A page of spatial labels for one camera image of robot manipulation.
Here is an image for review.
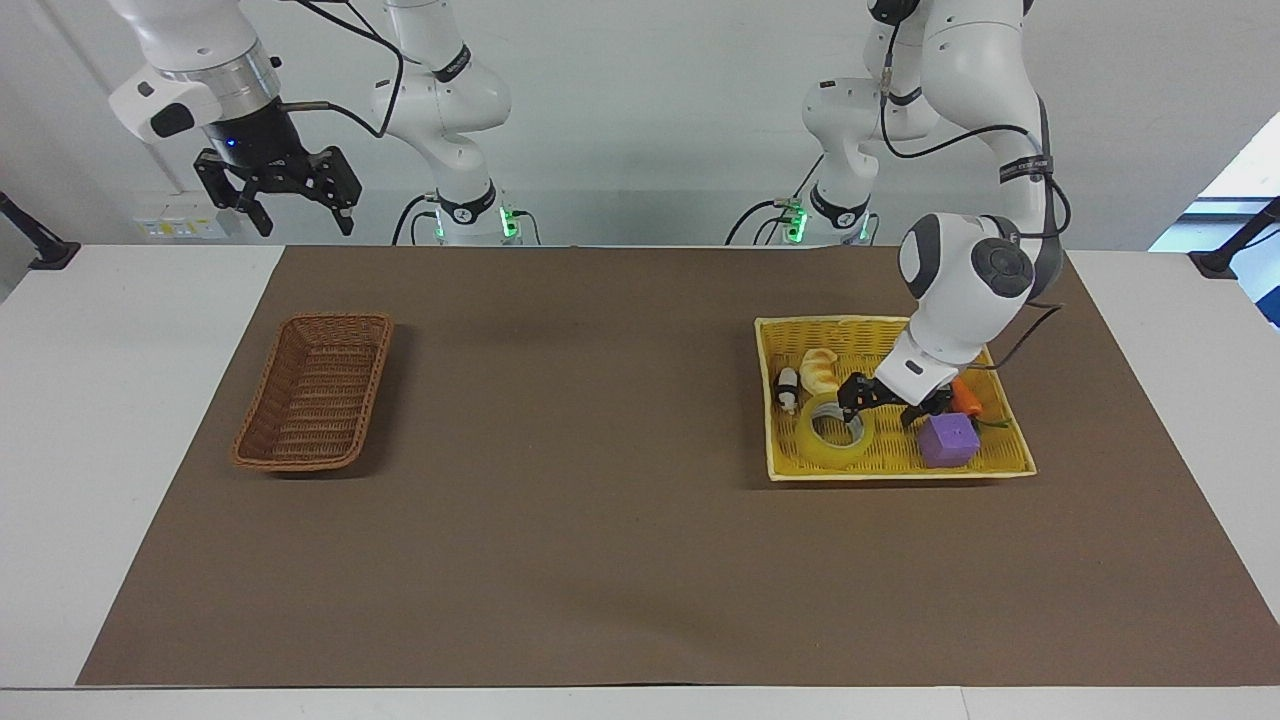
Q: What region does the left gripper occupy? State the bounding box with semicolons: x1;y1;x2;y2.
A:
837;372;954;430

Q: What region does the beige toy croissant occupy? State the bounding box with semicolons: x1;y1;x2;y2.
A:
799;346;842;394

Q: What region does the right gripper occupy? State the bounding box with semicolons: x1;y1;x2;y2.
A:
194;100;364;239

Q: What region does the white wall socket strip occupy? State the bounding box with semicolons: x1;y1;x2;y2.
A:
134;204;227;242

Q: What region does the black cable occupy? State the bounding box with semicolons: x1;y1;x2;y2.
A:
277;0;407;140
391;194;442;247
727;199;802;247
877;20;1074;374

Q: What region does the black stand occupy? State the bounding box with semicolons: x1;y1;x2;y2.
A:
0;191;82;272
1187;196;1280;280

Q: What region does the brown wicker basket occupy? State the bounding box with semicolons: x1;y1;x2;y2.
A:
231;312;395;473

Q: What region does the yellow clear tape roll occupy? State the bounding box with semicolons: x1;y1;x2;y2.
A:
794;391;877;472

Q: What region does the orange toy carrot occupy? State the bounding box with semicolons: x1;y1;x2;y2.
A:
949;377;1012;432

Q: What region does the yellow woven basket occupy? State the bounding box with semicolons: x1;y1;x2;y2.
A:
753;315;1038;484

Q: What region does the purple cube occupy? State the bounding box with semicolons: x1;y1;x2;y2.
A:
917;412;982;470

